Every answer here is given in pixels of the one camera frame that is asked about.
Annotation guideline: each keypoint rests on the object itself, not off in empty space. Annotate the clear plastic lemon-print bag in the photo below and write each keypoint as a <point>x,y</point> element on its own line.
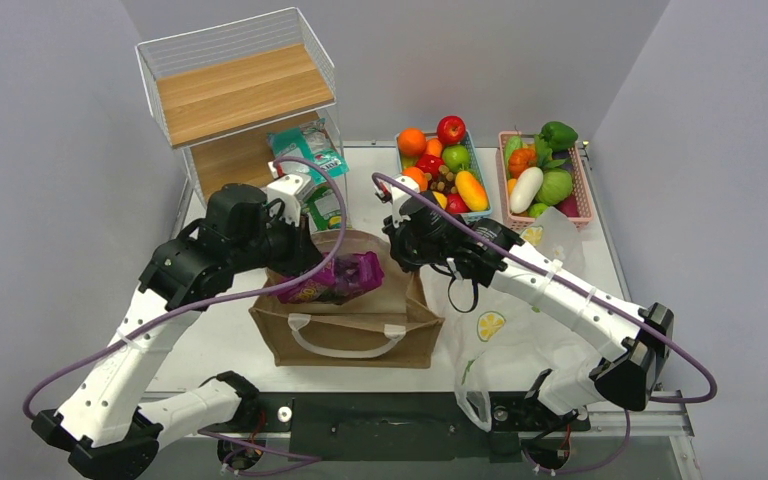
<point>498,342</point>

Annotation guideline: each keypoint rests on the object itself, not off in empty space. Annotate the orange pumpkin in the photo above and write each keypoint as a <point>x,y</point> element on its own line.
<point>520,160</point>

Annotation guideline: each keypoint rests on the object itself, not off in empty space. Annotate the brown jute tote bag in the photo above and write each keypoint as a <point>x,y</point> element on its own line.
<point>391,327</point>

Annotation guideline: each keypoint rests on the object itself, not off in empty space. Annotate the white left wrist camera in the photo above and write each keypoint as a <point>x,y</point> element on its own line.
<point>287,193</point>

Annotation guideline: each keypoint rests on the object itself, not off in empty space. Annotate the white wire wooden shelf rack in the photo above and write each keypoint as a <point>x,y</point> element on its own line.
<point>218,94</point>

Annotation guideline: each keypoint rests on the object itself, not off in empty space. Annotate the purple snack packet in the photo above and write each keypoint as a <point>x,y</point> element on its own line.
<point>346,277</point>

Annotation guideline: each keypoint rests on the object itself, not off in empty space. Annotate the white eggplant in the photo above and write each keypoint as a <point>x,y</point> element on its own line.
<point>525,189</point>

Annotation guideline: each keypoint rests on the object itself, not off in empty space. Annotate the yellow orange mango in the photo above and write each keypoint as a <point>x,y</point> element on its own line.
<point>471,191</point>

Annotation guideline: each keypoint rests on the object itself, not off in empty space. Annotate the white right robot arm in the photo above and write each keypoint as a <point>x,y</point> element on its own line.
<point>628,343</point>

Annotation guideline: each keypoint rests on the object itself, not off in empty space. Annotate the green apple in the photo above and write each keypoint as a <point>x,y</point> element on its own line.
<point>456,158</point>

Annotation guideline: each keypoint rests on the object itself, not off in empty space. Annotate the orange fruit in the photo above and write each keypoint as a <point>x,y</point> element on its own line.
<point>411,142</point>
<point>418,176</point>

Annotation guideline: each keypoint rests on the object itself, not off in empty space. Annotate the green cabbage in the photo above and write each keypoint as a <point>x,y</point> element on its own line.
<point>556,186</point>

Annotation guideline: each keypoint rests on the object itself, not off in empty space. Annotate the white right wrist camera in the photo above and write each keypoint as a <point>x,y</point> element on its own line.
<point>396,192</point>

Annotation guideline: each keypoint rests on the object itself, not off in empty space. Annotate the orange fruit back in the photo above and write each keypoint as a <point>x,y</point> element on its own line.
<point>411,142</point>

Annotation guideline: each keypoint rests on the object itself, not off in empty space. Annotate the orange fruit front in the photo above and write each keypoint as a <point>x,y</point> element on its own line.
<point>418,176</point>

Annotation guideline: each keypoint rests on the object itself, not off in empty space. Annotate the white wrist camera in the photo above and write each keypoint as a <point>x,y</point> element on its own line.
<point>396,192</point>
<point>287,193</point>

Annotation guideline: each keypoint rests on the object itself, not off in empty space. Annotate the green bell pepper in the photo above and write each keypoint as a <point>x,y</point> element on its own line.
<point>559,136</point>

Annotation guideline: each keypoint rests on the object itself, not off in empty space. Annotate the red apple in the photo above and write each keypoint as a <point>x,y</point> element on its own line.
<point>451,130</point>

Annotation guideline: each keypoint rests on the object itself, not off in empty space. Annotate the red bell pepper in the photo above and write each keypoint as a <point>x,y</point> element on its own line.
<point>430,165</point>

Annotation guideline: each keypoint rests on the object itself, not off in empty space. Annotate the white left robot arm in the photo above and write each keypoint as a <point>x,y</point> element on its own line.
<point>106,427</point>

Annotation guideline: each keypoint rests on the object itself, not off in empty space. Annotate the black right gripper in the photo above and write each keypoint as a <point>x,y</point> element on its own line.
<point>397,234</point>

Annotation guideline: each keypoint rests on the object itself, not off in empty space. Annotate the pink plastic vegetable basket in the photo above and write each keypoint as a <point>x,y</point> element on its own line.
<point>581,187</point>

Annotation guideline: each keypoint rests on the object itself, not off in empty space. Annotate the yellow lemon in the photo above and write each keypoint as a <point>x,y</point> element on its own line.
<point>441,199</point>

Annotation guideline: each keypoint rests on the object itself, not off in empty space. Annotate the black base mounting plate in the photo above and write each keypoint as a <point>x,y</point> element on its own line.
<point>401,426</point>

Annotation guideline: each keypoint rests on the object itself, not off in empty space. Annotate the teal snack packet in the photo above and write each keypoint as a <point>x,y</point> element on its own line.
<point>310,140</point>

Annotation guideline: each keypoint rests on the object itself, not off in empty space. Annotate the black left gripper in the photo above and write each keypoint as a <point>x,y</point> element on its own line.
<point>303,253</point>

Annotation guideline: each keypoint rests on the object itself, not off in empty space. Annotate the blue plastic fruit basket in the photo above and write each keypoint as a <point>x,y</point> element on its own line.
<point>445,182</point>

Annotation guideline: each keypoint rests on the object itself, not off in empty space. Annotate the green snack packet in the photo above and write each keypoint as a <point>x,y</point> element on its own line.
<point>323,209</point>

